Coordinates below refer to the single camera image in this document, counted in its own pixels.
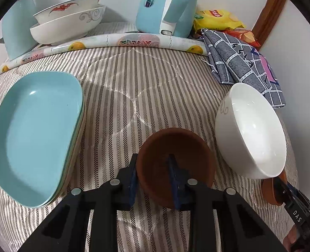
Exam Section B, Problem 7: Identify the plain white bowl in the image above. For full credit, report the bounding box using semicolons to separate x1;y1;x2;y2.
215;83;286;179

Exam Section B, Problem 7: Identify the small brown bowl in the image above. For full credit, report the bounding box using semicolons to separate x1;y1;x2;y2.
136;128;216;209
261;178;284;206

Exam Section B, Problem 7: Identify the person's hand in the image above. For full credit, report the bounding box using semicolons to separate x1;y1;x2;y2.
282;225;300;251

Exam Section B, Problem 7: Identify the green plate under blue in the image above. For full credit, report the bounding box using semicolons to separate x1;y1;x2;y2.
37;82;86;208

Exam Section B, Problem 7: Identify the light blue plate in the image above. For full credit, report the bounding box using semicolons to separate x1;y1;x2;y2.
0;71;83;208

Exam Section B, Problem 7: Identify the grey checkered cloth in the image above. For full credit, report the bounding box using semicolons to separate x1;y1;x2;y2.
202;29;286;108

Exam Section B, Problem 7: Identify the striped quilted cloth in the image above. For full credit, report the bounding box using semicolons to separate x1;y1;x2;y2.
0;46;293;251

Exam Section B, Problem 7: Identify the red snack bag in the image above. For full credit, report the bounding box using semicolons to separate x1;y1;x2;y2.
223;28;261;48

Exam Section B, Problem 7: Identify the fruit print table mat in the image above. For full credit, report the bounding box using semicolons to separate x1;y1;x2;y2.
0;33;207;75

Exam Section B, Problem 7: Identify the yellow chips bag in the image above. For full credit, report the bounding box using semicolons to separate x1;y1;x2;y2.
193;9;245;32

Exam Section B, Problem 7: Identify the light blue pitcher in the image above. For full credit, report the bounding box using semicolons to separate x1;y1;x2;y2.
0;0;37;60

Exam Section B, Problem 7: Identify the white bowl grey swirl pattern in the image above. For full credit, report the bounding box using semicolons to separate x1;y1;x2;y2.
30;5;106;45

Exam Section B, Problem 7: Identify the light blue electric kettle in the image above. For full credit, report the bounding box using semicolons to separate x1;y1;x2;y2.
136;0;197;38

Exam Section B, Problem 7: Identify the white bowl red bat pattern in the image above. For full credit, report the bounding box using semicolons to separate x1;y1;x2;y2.
33;0;100;25

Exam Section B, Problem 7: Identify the brown wooden door frame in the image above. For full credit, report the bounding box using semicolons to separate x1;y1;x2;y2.
252;0;287;51

